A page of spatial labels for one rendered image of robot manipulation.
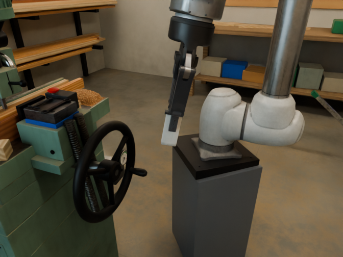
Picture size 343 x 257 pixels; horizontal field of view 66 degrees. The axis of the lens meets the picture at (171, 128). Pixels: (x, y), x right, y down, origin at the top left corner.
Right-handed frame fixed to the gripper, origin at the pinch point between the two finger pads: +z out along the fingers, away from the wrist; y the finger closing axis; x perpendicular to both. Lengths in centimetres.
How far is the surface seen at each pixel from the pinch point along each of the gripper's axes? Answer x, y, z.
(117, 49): -70, -410, 57
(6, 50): -57, -50, 3
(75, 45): -108, -306, 44
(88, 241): -20, -29, 66
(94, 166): -17.6, -17.0, 23.0
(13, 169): -35.7, -9.3, 21.7
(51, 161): -27.7, -12.8, 20.3
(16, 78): -43, -28, 5
